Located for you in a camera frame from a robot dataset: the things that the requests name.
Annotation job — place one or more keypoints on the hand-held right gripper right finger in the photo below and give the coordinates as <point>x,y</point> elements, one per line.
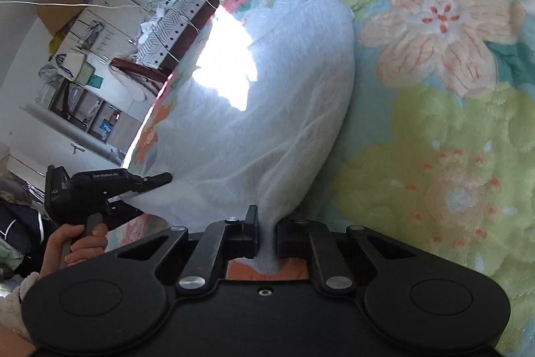
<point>290,242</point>

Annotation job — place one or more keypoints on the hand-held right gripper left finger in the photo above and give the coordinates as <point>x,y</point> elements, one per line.
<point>240,242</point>

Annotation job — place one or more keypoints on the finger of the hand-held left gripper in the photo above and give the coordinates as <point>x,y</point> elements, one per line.
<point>152,181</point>
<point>125,210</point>

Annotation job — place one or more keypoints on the grey cat face t-shirt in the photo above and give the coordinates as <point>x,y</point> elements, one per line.
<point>271,97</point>

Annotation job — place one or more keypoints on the person's left forearm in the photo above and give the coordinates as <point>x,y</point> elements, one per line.
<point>14,302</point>

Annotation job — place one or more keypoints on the person's left hand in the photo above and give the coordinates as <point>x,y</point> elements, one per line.
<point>79,248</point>

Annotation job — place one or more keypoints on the dark cloth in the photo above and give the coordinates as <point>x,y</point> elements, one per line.
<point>19,223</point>

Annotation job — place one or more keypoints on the dark wooden side table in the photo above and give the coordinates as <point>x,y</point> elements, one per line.
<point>167,60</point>

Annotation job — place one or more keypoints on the white tote bag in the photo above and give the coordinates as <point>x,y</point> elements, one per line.
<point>77,66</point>

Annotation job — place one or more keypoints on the white wardrobe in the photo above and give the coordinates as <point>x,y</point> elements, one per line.
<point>104,60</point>

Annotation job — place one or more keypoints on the patterned cloth side table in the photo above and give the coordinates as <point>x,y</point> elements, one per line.
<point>184,10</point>

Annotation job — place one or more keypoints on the white power strip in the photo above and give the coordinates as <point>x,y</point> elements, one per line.
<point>167,3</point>

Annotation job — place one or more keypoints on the cardboard box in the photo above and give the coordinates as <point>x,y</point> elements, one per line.
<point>67,7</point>

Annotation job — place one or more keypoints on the floral bed blanket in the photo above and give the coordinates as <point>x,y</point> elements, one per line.
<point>439,89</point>

